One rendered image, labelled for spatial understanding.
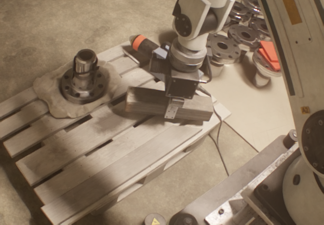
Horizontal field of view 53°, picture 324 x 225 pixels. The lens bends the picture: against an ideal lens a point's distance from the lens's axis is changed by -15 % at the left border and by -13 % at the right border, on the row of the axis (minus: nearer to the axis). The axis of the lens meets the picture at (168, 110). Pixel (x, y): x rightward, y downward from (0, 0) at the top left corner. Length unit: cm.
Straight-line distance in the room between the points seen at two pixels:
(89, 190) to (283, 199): 86
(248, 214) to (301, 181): 28
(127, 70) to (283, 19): 136
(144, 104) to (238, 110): 76
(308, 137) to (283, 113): 153
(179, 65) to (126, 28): 116
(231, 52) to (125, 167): 108
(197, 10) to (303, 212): 88
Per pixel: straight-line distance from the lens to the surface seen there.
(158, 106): 189
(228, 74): 264
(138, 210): 185
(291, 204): 133
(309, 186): 125
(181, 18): 154
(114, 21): 283
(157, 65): 173
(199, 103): 196
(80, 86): 198
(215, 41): 245
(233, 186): 167
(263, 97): 261
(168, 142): 190
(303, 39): 101
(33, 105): 199
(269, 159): 185
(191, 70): 169
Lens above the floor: 166
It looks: 47 degrees down
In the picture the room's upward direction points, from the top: 20 degrees clockwise
